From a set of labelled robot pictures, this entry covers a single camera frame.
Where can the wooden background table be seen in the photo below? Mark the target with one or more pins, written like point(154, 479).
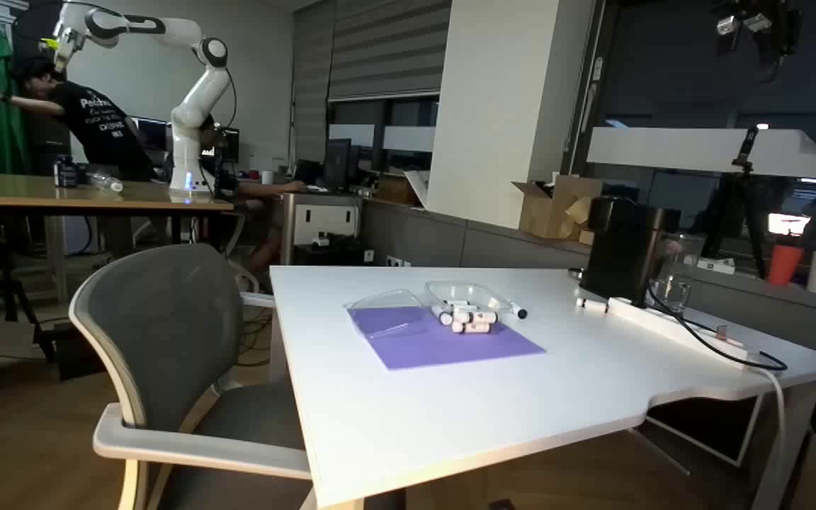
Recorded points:
point(137, 197)

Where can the clear plastic container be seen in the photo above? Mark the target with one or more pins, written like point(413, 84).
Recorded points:
point(471, 294)

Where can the white marker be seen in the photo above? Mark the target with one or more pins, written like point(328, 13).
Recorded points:
point(593, 305)

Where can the cardboard box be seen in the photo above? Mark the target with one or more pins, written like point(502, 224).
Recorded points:
point(558, 214)

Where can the white power strip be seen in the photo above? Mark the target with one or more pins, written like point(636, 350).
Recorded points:
point(679, 332)

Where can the black box device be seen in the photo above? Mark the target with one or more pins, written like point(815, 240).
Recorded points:
point(624, 248)

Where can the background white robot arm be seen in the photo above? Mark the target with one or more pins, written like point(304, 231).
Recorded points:
point(87, 22)

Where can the purple paper sheet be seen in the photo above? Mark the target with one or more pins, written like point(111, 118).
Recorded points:
point(416, 339)

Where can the white markers in container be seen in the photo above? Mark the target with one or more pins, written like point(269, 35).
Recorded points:
point(466, 319)

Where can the orange cup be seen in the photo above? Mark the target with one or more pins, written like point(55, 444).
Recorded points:
point(784, 265)

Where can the person in black shirt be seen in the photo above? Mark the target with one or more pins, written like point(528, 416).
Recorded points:
point(99, 122)

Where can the grey office chair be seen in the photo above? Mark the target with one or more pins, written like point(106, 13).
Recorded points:
point(168, 331)

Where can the black tripod right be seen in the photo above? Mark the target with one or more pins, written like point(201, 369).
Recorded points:
point(735, 199)

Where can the black tipped marker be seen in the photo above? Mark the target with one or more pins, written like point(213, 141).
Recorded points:
point(519, 312)

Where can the white drawer cabinet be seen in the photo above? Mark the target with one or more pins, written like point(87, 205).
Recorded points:
point(314, 214)

